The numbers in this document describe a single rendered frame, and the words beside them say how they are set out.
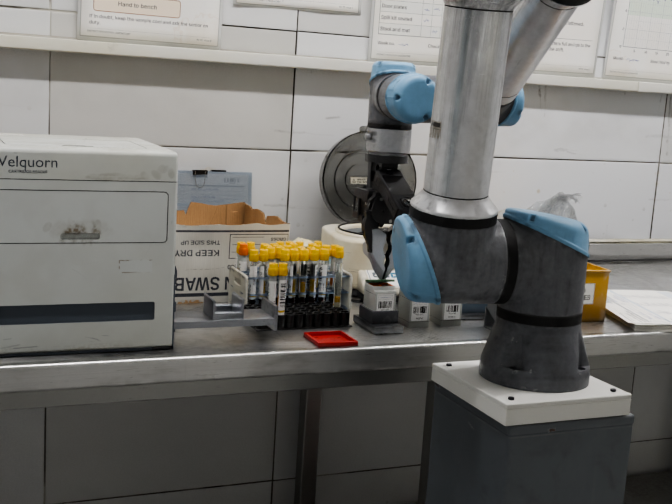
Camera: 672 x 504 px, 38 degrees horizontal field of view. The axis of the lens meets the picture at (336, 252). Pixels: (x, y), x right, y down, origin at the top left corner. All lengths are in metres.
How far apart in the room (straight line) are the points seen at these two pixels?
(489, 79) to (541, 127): 1.26
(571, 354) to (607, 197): 1.32
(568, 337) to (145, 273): 0.61
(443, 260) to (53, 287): 0.56
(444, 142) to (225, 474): 1.28
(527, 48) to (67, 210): 0.69
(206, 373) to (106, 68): 0.81
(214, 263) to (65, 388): 0.47
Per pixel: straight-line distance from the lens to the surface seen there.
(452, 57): 1.22
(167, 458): 2.26
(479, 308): 1.82
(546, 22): 1.37
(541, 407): 1.28
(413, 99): 1.50
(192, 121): 2.11
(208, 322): 1.51
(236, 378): 1.50
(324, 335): 1.61
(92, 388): 1.48
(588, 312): 1.89
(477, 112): 1.23
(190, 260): 1.78
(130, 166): 1.43
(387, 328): 1.65
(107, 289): 1.45
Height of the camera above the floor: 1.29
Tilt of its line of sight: 10 degrees down
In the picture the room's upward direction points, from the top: 4 degrees clockwise
